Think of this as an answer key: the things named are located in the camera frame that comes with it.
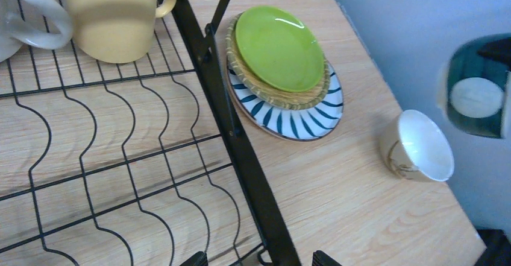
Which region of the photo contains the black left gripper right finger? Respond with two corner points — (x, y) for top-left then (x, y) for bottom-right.
(312, 250), (342, 266)

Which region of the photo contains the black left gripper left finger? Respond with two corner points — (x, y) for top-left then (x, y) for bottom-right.
(180, 251), (208, 266)

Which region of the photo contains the black wire dish rack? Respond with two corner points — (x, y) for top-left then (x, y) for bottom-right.
(1, 0), (300, 265)

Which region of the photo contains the green plate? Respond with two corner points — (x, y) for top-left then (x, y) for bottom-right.
(235, 5), (324, 92)

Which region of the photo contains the white bowl dark rim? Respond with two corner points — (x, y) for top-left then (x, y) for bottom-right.
(437, 33), (510, 139)

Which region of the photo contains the yellow handled mug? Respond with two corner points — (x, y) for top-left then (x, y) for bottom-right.
(66, 0), (177, 64)

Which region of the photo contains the cream ceramic mug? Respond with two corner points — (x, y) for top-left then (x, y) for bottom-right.
(1, 0), (73, 62)

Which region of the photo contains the blue striped white plate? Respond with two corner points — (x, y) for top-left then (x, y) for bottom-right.
(227, 62), (343, 142)

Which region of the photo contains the small white patterned bowl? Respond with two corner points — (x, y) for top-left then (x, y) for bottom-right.
(378, 110), (455, 182)

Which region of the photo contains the woven bamboo plate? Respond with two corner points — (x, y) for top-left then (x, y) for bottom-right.
(226, 14), (330, 110)

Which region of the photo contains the black aluminium frame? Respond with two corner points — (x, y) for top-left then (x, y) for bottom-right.
(475, 229), (510, 266)

